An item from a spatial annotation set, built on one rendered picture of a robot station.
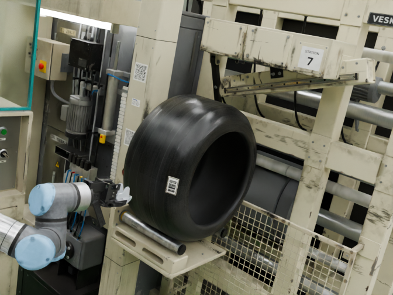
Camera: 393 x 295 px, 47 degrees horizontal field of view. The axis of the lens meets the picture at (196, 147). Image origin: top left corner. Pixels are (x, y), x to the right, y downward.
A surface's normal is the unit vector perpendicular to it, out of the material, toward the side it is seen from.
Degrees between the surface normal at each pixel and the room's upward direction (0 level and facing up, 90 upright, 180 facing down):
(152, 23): 90
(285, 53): 90
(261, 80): 90
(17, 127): 90
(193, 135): 59
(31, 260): 76
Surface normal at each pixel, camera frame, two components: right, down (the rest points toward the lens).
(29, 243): 0.18, 0.04
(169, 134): -0.41, -0.48
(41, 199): -0.61, -0.12
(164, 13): 0.75, 0.30
